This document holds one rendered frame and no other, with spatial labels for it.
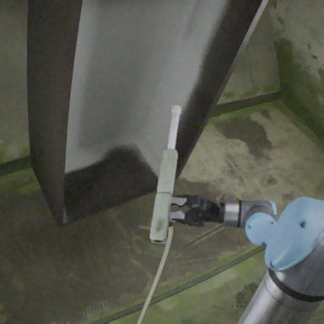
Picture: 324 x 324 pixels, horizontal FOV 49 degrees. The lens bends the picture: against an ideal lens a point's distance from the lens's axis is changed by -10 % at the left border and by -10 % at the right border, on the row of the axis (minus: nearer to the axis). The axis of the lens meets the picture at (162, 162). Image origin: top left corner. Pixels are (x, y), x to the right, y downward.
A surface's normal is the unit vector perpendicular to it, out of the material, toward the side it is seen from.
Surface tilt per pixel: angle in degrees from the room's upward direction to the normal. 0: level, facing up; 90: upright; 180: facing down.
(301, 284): 71
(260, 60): 57
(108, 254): 0
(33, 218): 0
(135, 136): 12
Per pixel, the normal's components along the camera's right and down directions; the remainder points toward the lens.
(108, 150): 0.24, -0.55
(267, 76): 0.48, 0.18
